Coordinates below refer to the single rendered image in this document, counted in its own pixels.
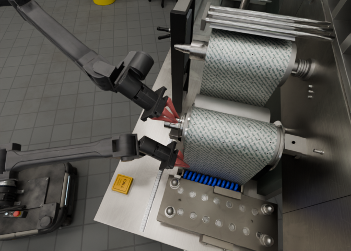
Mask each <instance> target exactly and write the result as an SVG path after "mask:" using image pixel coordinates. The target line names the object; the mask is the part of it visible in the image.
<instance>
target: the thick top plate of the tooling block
mask: <svg viewBox="0 0 351 251"><path fill-rule="evenodd" d="M173 178H174V176H173V175H169V177H168V180H167V184H166V188H165V191H164V194H163V197H162V201H161V204H160V207H159V211H158V214H157V218H156V220H157V221H158V222H162V223H165V224H168V225H171V226H175V227H177V228H181V229H184V230H187V231H190V232H193V233H197V234H200V235H207V236H210V237H213V238H216V239H219V240H222V241H225V242H229V243H232V244H233V245H235V246H239V247H242V248H245V249H248V250H251V251H278V204H275V203H272V202H268V201H264V200H260V199H257V198H253V197H249V196H246V195H242V194H241V200H236V199H232V198H228V197H225V196H221V195H218V194H214V193H213V191H214V187H213V186H209V185H206V184H202V183H198V182H195V181H191V180H187V179H184V178H180V180H178V181H179V183H180V186H179V188H177V189H172V188H171V187H170V181H171V180H172V179H173ZM263 204H268V205H272V206H273V207H274V211H273V212H272V214H270V215H269V216H266V215H264V214H263V213H262V211H261V206H262V205H263ZM168 206H172V207H174V209H175V215H174V217H172V218H168V217H167V216H166V215H165V209H166V208H167V207H168ZM262 234H266V235H268V236H270V237H272V238H273V240H274V244H273V245H272V246H271V247H268V248H267V247H263V246H262V245H261V243H260V236H261V235H262Z"/></svg>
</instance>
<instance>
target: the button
mask: <svg viewBox="0 0 351 251"><path fill-rule="evenodd" d="M132 182H133V178H132V177H129V176H125V175H122V174H118V175H117V177H116V179H115V181H114V184H113V186H112V188H111V189H112V190H113V191H116V192H119V193H123V194H126V195H127V194H128V192H129V190H130V187H131V184H132Z"/></svg>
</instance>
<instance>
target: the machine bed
mask: <svg viewBox="0 0 351 251"><path fill-rule="evenodd" d="M193 39H194V40H200V41H206V42H209V39H210V37H208V36H204V35H198V34H193V38H192V40H193ZM204 63H205V62H204V61H198V60H194V59H191V63H190V75H189V88H188V93H187V94H186V96H185V99H184V103H183V106H182V112H181V113H177V114H178V116H179V118H181V116H183V114H184V113H187V112H188V109H189V107H192V104H193V103H194V101H195V97H196V95H197V93H198V94H199V93H200V89H201V83H202V76H203V69H204ZM163 86H165V87H166V88H167V90H166V91H165V93H164V95H163V97H165V96H168V97H170V98H171V100H172V80H171V48H170V50H169V52H168V54H167V57H166V59H165V61H164V63H163V65H162V68H161V70H160V72H159V74H158V77H157V79H156V81H155V83H154V86H153V88H152V90H153V91H154V92H155V91H156V90H158V89H159V88H161V87H163ZM143 112H144V109H143V110H142V112H141V115H140V117H139V119H138V121H137V124H136V126H135V128H134V130H133V134H137V137H138V140H140V139H141V138H142V137H143V136H144V135H145V136H147V137H149V138H151V139H153V140H155V141H157V142H159V143H161V144H163V145H165V146H167V143H168V140H169V133H170V131H171V129H168V128H164V121H158V120H153V119H150V118H147V121H145V122H143V121H142V120H140V118H141V116H142V114H143ZM160 164H161V161H158V160H156V159H154V158H152V157H151V156H148V155H146V156H144V157H142V158H140V159H134V160H133V161H129V162H121V160H120V162H119V164H118V167H117V168H116V170H115V173H114V175H113V178H112V180H111V182H110V184H109V187H108V189H107V191H106V193H105V196H104V198H103V200H102V202H101V205H100V207H99V209H98V211H97V213H96V216H95V218H94V221H97V222H101V223H104V224H107V225H110V226H113V227H115V228H118V229H121V230H125V231H128V232H131V233H134V234H137V235H140V236H143V237H146V238H149V239H152V240H155V241H158V242H161V243H164V244H168V245H171V246H174V247H177V248H180V249H183V250H186V251H224V250H223V249H221V248H218V247H215V246H211V245H205V244H204V243H201V242H199V239H200V236H201V235H200V234H197V233H193V232H190V231H187V230H184V229H181V228H177V227H175V226H171V225H168V224H165V223H162V222H158V221H157V220H156V218H157V214H158V211H159V207H160V204H161V201H162V197H163V194H164V191H165V188H166V184H167V180H168V177H169V175H173V176H175V175H176V174H177V171H178V169H183V167H180V166H174V168H173V169H164V171H163V174H162V177H161V180H160V183H159V187H158V190H157V193H156V197H155V200H154V203H153V206H152V209H151V212H150V215H149V219H148V222H147V225H146V228H145V232H140V231H139V228H140V226H141V223H142V220H143V217H144V214H145V211H146V207H147V204H148V201H149V198H150V195H151V192H152V189H153V186H154V183H155V180H156V177H157V174H158V171H159V167H160ZM118 173H120V174H124V175H127V176H131V177H134V178H135V181H134V184H133V186H132V189H131V191H130V194H129V196H128V197H127V196H124V195H120V194H117V193H114V192H111V188H112V186H113V184H114V181H115V179H116V177H117V175H118ZM257 183H258V181H255V180H248V181H247V182H246V183H245V184H244V195H246V196H249V197H253V198H257V199H260V200H264V201H265V196H263V195H259V194H257Z"/></svg>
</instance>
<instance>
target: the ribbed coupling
mask: <svg viewBox="0 0 351 251"><path fill-rule="evenodd" d="M314 68H315V59H313V58H308V59H307V60H305V59H299V58H298V59H297V60H296V61H295V63H294V66H293V68H292V71H291V76H292V77H298V78H299V79H300V80H302V81H306V80H308V79H309V78H310V76H311V75H312V73H313V71H314Z"/></svg>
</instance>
